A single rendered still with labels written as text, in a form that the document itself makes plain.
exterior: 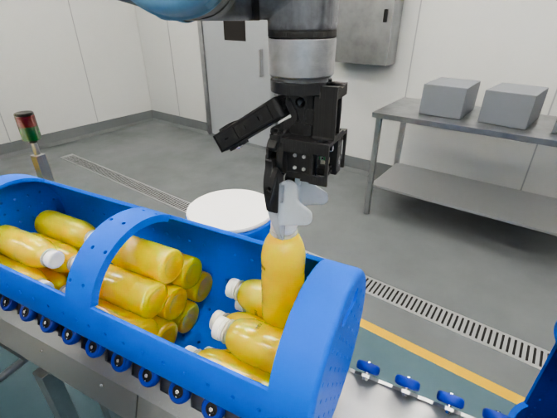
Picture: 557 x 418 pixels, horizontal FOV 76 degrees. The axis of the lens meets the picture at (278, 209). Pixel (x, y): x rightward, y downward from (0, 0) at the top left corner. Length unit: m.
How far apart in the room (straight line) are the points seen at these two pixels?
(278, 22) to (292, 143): 0.13
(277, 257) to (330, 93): 0.24
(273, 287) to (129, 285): 0.29
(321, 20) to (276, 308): 0.40
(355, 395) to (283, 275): 0.34
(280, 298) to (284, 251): 0.08
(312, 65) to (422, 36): 3.35
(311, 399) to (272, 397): 0.06
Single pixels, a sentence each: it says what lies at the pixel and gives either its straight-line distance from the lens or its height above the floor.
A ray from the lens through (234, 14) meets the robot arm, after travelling 0.41.
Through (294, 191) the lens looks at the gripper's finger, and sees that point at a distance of 0.45.
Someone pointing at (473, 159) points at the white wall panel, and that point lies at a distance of 3.79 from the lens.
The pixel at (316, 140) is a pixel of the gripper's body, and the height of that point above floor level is 1.45.
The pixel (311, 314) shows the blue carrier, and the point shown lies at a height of 1.22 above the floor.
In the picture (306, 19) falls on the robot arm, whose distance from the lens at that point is 0.40.
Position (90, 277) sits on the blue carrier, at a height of 1.18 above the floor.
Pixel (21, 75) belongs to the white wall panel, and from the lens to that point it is 5.63.
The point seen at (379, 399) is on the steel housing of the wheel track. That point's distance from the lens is 0.80.
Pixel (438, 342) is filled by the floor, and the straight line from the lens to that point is 2.26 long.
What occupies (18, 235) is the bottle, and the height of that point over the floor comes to 1.14.
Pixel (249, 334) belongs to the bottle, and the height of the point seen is 1.14.
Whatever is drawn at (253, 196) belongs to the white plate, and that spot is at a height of 1.04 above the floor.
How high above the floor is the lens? 1.58
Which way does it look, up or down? 29 degrees down
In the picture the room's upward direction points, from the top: straight up
